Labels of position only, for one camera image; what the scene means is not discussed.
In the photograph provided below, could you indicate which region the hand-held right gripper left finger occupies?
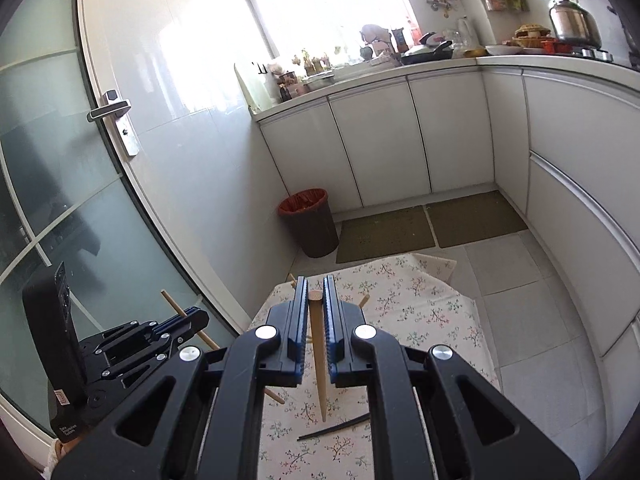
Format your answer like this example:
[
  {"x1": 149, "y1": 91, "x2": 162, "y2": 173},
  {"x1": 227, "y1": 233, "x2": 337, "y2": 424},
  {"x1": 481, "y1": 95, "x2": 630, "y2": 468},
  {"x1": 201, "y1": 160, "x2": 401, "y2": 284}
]
[{"x1": 52, "y1": 276, "x2": 309, "y2": 480}]

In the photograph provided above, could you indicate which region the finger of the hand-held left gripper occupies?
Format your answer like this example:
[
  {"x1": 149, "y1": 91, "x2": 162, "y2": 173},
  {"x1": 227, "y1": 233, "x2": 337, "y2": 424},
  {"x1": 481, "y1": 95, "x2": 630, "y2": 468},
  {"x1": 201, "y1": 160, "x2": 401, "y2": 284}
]
[
  {"x1": 85, "y1": 310, "x2": 211, "y2": 401},
  {"x1": 80, "y1": 306, "x2": 198, "y2": 357}
]

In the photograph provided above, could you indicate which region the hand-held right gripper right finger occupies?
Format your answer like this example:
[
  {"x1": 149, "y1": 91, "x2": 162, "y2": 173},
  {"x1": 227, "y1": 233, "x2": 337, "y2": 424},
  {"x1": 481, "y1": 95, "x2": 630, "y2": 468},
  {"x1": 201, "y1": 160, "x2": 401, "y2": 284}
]
[{"x1": 324, "y1": 275, "x2": 581, "y2": 480}]

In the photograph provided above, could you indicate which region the brown trash bin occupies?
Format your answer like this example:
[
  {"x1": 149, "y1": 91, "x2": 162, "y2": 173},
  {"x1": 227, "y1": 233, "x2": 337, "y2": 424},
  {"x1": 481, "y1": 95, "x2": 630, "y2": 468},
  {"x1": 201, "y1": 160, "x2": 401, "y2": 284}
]
[{"x1": 278, "y1": 188, "x2": 340, "y2": 258}]

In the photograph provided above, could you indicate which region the floral tablecloth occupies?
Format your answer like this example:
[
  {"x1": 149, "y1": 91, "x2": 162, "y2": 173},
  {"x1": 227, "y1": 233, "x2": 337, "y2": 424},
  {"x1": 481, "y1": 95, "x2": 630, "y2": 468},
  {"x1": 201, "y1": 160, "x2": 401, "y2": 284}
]
[{"x1": 248, "y1": 253, "x2": 503, "y2": 480}]

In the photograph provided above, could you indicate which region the olive floor mat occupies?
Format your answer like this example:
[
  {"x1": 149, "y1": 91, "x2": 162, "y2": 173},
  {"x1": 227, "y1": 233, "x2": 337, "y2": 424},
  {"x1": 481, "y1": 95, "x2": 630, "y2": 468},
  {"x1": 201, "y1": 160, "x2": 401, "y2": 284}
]
[
  {"x1": 336, "y1": 205, "x2": 436, "y2": 264},
  {"x1": 425, "y1": 191, "x2": 530, "y2": 248}
]

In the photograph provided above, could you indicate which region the black chopstick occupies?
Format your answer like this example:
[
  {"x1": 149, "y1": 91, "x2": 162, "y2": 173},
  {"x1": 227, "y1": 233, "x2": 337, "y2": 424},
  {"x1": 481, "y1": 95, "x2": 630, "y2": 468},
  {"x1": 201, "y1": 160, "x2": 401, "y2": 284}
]
[{"x1": 297, "y1": 414, "x2": 370, "y2": 442}]

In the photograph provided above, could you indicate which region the frosted glass door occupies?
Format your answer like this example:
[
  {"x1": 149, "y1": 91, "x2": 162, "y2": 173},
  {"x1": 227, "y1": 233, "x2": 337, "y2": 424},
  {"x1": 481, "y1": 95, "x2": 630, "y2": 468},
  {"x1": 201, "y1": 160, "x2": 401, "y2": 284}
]
[{"x1": 0, "y1": 0, "x2": 251, "y2": 441}]

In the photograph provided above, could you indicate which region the white kitchen cabinet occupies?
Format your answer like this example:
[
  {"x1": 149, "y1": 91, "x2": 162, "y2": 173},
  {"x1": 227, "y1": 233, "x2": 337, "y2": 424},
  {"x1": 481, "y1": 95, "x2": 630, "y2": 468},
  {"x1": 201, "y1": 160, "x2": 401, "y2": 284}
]
[{"x1": 252, "y1": 55, "x2": 640, "y2": 386}]

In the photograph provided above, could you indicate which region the white cutting board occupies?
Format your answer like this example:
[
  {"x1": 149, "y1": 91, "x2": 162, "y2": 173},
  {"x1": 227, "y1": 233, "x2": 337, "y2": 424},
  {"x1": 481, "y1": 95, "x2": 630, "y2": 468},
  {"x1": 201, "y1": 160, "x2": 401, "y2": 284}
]
[{"x1": 234, "y1": 62, "x2": 274, "y2": 114}]

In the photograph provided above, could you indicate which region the metal tray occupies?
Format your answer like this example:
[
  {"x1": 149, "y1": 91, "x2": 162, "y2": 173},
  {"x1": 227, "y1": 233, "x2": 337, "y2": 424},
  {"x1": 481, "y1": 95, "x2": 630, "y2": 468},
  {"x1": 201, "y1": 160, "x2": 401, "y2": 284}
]
[{"x1": 304, "y1": 72, "x2": 336, "y2": 92}]

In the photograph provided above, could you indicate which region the black frying pan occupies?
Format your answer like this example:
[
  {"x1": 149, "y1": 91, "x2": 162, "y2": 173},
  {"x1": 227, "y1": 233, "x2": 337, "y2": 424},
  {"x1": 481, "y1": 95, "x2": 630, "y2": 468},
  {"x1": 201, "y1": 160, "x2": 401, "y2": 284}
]
[{"x1": 400, "y1": 41, "x2": 454, "y2": 66}]

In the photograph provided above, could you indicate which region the dark horse figurine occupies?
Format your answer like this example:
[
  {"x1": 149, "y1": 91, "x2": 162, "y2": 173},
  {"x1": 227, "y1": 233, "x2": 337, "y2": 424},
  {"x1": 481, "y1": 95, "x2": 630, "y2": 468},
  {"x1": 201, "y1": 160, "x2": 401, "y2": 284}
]
[{"x1": 359, "y1": 23, "x2": 394, "y2": 52}]

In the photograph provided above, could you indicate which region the window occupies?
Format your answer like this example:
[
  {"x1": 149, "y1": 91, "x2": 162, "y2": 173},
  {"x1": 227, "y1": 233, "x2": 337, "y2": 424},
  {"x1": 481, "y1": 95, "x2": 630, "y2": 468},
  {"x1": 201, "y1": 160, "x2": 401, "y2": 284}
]
[{"x1": 242, "y1": 0, "x2": 421, "y2": 68}]

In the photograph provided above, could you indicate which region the clear glass jug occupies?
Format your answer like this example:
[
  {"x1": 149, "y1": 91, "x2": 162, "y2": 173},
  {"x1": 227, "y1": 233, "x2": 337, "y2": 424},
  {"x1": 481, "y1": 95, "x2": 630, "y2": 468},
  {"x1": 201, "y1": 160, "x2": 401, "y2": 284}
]
[{"x1": 455, "y1": 16, "x2": 477, "y2": 49}]

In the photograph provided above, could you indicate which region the wicker basket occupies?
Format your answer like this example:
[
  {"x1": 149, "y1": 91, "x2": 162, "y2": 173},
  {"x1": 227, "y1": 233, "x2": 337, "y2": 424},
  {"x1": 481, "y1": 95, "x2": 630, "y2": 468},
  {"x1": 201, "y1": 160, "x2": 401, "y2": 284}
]
[{"x1": 514, "y1": 23, "x2": 552, "y2": 42}]

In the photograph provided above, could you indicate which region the gas stove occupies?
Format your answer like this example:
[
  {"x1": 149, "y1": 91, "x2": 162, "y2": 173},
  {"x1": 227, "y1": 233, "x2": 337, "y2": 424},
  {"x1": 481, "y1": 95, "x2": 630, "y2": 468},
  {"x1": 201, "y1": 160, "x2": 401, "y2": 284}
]
[{"x1": 574, "y1": 47, "x2": 617, "y2": 64}]

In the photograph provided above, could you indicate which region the steel cooking pot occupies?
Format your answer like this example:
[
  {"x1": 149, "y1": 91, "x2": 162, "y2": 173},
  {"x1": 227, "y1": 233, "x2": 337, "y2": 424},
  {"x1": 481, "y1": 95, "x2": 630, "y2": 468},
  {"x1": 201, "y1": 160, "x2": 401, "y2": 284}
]
[{"x1": 549, "y1": 0, "x2": 604, "y2": 49}]

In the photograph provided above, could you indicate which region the metal door handle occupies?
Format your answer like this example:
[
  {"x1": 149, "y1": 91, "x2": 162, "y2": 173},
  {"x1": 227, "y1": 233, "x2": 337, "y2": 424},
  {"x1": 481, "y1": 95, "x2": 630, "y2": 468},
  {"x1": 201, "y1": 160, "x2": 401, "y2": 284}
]
[{"x1": 86, "y1": 90, "x2": 141, "y2": 157}]

